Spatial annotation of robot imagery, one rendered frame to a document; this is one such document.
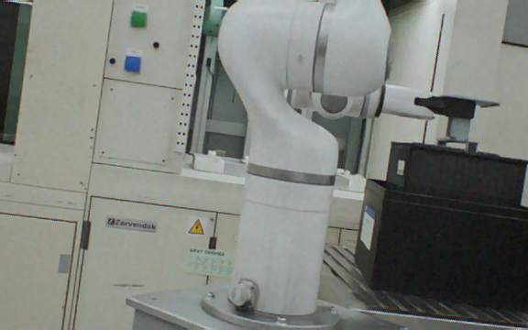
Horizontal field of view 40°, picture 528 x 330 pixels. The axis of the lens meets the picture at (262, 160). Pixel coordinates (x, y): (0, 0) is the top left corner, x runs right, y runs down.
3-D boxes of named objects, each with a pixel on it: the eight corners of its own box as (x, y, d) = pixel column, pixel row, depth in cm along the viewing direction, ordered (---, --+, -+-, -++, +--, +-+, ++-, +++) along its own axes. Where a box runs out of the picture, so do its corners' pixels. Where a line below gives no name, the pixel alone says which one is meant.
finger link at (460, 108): (436, 114, 135) (472, 119, 135) (440, 114, 132) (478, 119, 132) (439, 96, 135) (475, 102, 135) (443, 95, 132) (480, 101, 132)
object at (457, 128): (373, 246, 150) (397, 93, 149) (472, 261, 150) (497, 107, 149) (392, 269, 126) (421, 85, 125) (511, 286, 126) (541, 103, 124)
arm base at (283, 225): (285, 343, 87) (308, 189, 86) (172, 301, 99) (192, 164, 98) (365, 322, 102) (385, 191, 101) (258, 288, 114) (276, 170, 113)
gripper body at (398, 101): (367, 116, 142) (424, 126, 142) (374, 115, 132) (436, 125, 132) (373, 79, 142) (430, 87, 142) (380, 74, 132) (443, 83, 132)
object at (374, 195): (352, 258, 153) (365, 177, 152) (485, 279, 152) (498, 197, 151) (369, 289, 125) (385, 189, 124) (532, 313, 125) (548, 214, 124)
